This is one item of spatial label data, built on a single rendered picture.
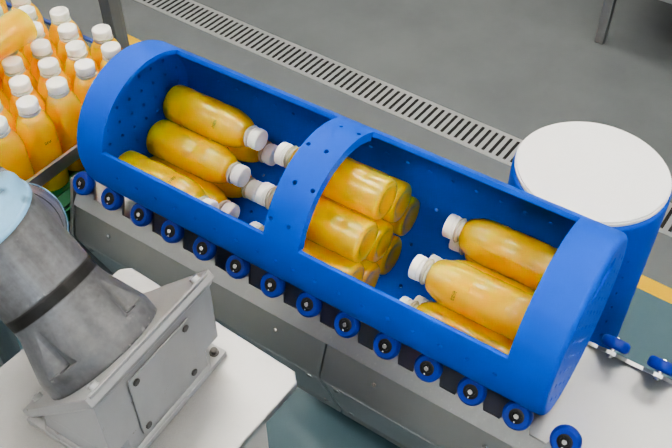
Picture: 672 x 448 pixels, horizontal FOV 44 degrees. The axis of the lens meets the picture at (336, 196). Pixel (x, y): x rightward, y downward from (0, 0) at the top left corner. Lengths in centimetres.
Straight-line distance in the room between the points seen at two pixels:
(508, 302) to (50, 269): 60
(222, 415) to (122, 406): 15
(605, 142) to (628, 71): 211
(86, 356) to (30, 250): 13
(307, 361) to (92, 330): 59
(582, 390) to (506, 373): 25
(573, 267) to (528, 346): 12
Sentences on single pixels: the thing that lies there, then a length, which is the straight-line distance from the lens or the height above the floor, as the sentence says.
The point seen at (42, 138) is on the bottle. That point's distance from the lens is 166.
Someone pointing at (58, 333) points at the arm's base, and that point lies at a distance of 94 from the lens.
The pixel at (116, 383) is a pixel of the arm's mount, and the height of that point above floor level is 130.
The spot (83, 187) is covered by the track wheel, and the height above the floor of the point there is 96.
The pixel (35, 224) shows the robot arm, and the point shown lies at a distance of 95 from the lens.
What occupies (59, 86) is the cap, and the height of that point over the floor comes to 110.
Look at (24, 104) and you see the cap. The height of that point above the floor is 110.
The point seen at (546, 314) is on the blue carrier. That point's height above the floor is 120.
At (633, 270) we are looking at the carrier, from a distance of 162.
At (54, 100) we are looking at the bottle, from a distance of 169.
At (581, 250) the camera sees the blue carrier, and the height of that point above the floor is 123.
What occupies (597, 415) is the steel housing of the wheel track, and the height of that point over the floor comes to 93.
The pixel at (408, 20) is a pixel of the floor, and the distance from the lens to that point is 387.
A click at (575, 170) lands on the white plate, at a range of 156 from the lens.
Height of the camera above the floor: 204
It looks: 44 degrees down
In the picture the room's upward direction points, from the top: straight up
